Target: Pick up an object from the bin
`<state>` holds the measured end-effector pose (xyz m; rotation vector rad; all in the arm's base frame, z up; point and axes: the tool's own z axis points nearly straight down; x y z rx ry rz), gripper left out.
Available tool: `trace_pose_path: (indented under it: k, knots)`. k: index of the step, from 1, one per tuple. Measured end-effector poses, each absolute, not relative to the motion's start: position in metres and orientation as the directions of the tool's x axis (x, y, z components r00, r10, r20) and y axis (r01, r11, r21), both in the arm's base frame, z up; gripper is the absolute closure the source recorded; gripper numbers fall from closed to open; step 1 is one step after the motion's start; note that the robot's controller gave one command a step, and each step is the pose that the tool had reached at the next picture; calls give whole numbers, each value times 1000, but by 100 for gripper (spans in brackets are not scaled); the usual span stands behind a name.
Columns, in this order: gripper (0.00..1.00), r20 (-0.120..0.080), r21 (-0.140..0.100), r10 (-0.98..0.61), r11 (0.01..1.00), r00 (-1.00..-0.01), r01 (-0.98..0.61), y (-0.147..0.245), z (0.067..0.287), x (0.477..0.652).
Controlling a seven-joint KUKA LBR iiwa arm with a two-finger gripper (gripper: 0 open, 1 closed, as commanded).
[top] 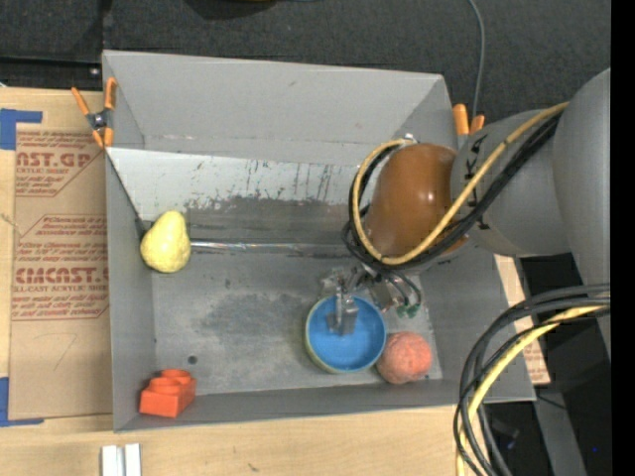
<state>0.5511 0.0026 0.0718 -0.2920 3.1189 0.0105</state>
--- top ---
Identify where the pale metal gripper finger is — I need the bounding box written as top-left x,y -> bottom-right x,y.
324,285 -> 344,335
342,295 -> 360,336

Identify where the brown cardboard board red print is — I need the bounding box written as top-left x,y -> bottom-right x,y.
0,85 -> 553,428

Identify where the yellow toy pear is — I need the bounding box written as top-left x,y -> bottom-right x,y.
139,209 -> 192,275

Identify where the orange textured ball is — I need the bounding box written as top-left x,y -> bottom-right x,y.
375,330 -> 435,386

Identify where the orange toy brick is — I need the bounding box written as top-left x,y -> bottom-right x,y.
138,368 -> 198,419

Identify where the grey metal bin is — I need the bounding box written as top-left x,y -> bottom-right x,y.
101,50 -> 538,433

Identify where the blue bowl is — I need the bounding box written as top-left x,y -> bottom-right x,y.
304,294 -> 388,376

